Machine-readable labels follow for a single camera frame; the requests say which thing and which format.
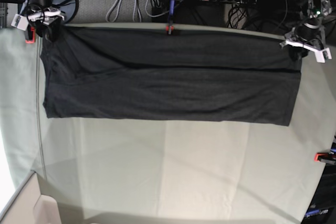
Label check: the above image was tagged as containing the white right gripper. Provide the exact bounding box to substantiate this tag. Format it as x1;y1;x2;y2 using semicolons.
11;4;65;42

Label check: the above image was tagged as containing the white box corner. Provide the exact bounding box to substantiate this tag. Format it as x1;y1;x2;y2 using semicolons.
1;171;61;224

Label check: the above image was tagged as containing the red black clamp right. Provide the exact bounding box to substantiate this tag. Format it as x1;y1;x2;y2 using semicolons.
314;152;335;165

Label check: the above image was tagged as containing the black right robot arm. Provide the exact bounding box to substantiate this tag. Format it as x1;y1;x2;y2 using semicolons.
11;0;66;44

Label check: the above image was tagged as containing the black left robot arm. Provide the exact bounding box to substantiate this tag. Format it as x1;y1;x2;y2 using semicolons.
280;0;332;63

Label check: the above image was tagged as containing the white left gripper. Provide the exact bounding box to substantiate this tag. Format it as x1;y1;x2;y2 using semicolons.
280;26;332;63

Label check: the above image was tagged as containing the black round base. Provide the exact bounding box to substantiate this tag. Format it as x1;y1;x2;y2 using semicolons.
52;0;79;24

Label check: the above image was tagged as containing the white cable bundle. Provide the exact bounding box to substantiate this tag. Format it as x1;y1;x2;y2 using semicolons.
106;0;144;23

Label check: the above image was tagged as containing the red black clamp middle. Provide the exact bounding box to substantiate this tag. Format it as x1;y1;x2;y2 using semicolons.
166;25;174;35

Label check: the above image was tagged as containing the red black clamp left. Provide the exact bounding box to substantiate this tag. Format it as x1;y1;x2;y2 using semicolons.
24;25;35;44

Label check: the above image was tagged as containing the black t-shirt with colourful logo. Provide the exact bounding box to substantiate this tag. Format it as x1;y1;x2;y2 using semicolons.
40;27;302;126

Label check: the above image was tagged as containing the red black clamp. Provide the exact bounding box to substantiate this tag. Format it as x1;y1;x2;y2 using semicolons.
24;25;35;44
166;25;174;35
314;152;335;165

